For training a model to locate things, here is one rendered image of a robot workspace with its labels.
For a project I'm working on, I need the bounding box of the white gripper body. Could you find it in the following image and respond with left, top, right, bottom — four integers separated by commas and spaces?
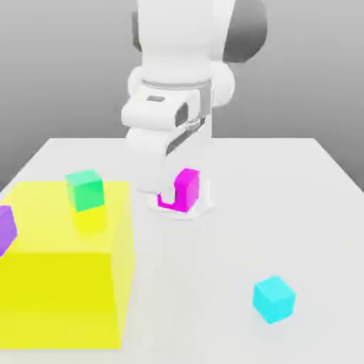
125, 115, 206, 178

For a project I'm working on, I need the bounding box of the small magenta cube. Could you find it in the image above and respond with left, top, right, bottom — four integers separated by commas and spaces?
156, 168, 201, 214

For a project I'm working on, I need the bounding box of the small green cube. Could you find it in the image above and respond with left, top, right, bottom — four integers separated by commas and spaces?
64, 169, 105, 213

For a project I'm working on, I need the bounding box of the small cyan cube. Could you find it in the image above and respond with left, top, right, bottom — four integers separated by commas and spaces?
252, 275, 297, 326

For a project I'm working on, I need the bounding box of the small purple cube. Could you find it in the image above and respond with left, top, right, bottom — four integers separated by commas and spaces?
0, 205, 18, 259

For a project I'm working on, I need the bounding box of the large yellow box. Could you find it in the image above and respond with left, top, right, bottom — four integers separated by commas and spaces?
0, 181, 137, 350

